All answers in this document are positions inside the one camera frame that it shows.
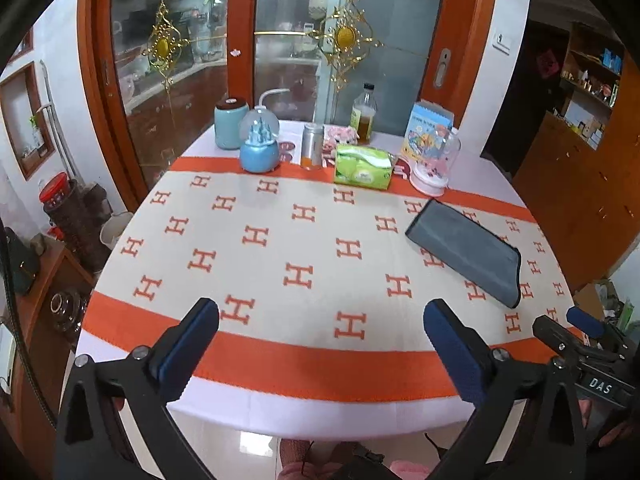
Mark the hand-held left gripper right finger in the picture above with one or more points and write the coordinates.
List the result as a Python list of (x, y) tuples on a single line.
[(452, 355)]

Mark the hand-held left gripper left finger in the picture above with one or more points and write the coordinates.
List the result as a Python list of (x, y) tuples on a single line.
[(192, 345)]

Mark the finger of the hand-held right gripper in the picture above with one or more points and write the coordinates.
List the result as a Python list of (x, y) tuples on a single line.
[(555, 335), (584, 321)]

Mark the grey towel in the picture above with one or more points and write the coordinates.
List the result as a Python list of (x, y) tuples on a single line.
[(465, 250)]

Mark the person's right hand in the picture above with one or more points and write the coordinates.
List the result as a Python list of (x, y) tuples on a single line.
[(620, 432)]

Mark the wooden shelf cabinet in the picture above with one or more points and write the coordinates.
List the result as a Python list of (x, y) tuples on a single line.
[(570, 195)]

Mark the clear glass jar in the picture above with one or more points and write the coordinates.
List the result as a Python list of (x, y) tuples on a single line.
[(67, 310)]

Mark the white bucket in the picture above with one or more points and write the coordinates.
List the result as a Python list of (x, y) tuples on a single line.
[(115, 232)]

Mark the wooden side cabinet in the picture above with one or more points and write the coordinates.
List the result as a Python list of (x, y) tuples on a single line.
[(47, 360)]

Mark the orange and white printed tablecloth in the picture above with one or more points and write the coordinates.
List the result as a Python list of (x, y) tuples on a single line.
[(300, 240)]

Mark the dark wicker basket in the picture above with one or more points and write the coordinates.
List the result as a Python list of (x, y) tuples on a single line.
[(80, 230)]

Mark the person's pink fuzzy clothing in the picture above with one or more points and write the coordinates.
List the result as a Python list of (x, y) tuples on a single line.
[(310, 465)]

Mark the pink glass dome ornament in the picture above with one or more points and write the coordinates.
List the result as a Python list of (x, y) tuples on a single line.
[(427, 180)]

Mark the dark green bag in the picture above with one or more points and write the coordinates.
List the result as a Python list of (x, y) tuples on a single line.
[(20, 262)]

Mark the blue snow globe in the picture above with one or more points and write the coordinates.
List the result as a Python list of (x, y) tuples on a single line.
[(257, 157)]

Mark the red lidded jar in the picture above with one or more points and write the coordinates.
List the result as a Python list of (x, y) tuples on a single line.
[(54, 192)]

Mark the green tissue pack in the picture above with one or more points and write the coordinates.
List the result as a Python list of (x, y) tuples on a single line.
[(360, 170)]

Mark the teal canister with brown lid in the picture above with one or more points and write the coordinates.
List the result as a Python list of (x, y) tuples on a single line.
[(227, 125)]

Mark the colourful cartoon box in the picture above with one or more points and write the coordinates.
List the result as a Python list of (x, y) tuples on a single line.
[(420, 130)]

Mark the silver metal can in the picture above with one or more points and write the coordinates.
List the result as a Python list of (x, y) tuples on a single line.
[(312, 142)]

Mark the pink floral packet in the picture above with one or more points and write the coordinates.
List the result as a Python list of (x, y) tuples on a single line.
[(340, 134)]

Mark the clear bottle with yellow liquid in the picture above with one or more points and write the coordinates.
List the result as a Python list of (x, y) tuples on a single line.
[(362, 120)]

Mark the wooden framed glass door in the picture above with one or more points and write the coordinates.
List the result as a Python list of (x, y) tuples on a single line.
[(205, 90)]

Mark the white gooseneck tube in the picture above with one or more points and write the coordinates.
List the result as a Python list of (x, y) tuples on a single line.
[(272, 92)]

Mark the gold door ornament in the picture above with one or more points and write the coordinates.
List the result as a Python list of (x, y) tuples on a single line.
[(345, 35), (162, 45)]

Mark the wooden framed wall niche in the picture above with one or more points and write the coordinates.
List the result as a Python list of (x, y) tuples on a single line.
[(22, 120)]

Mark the white wall switch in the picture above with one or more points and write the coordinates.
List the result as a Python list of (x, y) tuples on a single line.
[(501, 42)]

